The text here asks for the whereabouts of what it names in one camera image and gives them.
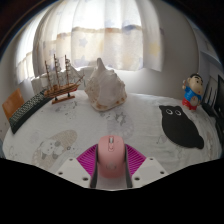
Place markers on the black monitor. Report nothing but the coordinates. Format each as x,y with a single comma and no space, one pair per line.
220,96

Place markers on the white wall shelf unit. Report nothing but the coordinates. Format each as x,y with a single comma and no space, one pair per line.
211,46

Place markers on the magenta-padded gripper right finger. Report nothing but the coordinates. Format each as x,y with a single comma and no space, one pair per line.
138,161

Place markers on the large white conch shell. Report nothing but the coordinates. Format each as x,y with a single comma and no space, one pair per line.
105,86

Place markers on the black keyboard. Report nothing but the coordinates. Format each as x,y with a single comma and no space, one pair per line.
26,110

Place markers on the black cat-shaped mouse pad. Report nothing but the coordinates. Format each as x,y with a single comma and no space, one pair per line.
180,128

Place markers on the white star-print curtain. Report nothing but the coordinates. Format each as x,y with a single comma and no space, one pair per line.
100,33

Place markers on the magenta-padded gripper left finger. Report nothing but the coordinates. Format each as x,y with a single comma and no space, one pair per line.
85,161

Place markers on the orange wooden chair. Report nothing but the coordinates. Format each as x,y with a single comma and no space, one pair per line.
11,103

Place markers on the white printed tablecloth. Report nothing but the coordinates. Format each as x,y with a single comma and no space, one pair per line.
140,123

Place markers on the black router with antennas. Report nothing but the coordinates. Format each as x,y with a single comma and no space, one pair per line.
208,106

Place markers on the wooden model sailing ship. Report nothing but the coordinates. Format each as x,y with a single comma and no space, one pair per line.
61,89

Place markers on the pink computer mouse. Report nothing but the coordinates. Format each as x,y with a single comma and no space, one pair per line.
111,156

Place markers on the cartoon boy figurine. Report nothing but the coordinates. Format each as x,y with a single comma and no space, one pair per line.
192,91

